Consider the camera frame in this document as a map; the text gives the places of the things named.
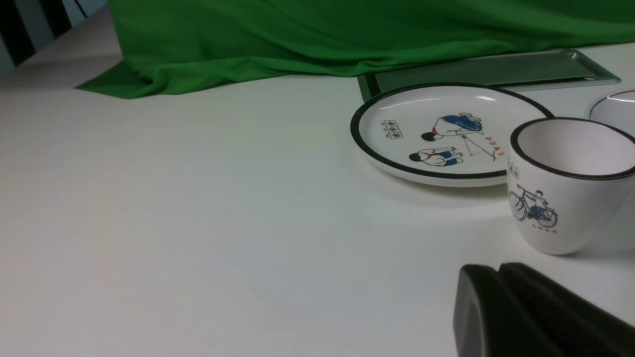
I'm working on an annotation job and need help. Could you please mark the white black-rimmed bicycle cup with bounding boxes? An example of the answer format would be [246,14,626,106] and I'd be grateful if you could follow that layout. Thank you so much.
[507,117,635,255]

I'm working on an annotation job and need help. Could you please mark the green backdrop cloth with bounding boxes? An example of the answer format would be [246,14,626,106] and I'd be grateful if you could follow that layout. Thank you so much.
[78,0,635,100]

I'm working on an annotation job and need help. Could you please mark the pale blue bowl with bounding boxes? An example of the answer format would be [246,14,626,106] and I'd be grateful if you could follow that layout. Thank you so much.
[589,89,635,136]

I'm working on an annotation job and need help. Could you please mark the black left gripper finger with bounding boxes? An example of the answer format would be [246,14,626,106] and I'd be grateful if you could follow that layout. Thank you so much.
[453,262,635,357]

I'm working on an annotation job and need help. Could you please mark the white illustrated black-rimmed plate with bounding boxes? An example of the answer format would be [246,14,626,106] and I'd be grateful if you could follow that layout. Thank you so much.
[350,83,553,188]

